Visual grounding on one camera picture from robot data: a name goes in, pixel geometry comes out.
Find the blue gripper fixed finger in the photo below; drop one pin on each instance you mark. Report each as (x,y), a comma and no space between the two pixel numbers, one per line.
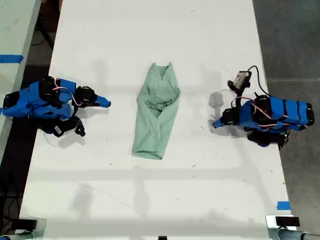
(102,100)
(220,121)

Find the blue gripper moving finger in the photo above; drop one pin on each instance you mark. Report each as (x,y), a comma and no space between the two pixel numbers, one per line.
(220,125)
(100,104)

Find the pale green T-shirt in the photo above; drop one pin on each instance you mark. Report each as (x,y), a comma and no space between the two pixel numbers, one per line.
(156,117)

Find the blue and black arm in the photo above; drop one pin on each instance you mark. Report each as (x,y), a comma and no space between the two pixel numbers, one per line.
(37,102)
(282,113)

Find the long blue tape strip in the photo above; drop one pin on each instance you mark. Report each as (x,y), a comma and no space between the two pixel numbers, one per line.
(11,58)

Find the short blue tape strip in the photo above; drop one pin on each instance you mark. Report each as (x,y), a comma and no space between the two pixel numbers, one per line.
(283,205)

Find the white mounting plate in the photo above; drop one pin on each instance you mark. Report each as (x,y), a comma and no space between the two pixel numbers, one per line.
(270,221)

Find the small black box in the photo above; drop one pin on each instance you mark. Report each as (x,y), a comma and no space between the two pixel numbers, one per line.
(287,221)
(25,223)

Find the small black clip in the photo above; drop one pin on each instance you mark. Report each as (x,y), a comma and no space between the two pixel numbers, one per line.
(162,237)

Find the grey metal pipe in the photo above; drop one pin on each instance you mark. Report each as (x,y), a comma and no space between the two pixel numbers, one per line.
(292,234)

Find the grey mounting plate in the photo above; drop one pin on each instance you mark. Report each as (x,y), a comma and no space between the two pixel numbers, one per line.
(42,226)

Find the short black camera stalk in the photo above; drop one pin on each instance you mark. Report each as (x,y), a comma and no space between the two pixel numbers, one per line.
(78,127)
(233,86)

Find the black camera box silver face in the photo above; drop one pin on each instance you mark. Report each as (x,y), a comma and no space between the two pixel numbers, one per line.
(242,78)

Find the black camera box white label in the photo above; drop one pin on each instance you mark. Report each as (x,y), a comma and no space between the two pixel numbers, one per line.
(58,128)

